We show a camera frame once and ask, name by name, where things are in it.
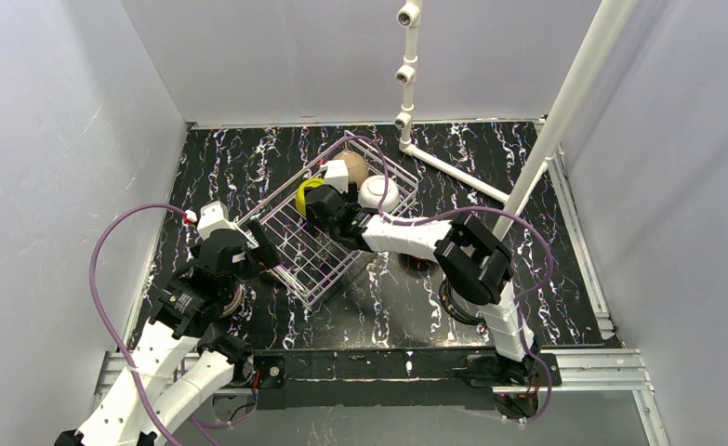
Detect yellow-green bowl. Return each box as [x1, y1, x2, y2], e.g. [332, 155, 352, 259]
[295, 177, 324, 216]

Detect beige bowl white inside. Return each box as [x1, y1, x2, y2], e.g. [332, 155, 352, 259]
[334, 151, 370, 189]

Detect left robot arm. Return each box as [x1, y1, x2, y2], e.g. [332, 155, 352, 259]
[56, 220, 280, 445]

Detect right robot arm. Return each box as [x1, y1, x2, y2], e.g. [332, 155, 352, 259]
[304, 184, 553, 425]

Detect red patterned bowl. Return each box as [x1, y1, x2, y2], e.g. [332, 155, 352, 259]
[221, 284, 244, 318]

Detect white wire dish rack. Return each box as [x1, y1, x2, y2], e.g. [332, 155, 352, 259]
[237, 130, 421, 309]

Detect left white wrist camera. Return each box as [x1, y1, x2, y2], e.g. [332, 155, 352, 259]
[182, 201, 238, 240]

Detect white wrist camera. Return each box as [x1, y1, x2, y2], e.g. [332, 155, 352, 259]
[182, 201, 238, 240]
[320, 160, 349, 193]

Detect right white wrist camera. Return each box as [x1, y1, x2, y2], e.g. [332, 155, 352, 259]
[320, 160, 349, 193]

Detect coiled black cable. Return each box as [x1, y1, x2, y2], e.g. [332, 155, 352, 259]
[438, 280, 488, 327]

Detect aluminium table frame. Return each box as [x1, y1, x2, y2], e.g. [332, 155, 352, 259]
[83, 123, 673, 446]

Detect white pipe camera frame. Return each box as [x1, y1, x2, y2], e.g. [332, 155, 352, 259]
[394, 0, 640, 242]

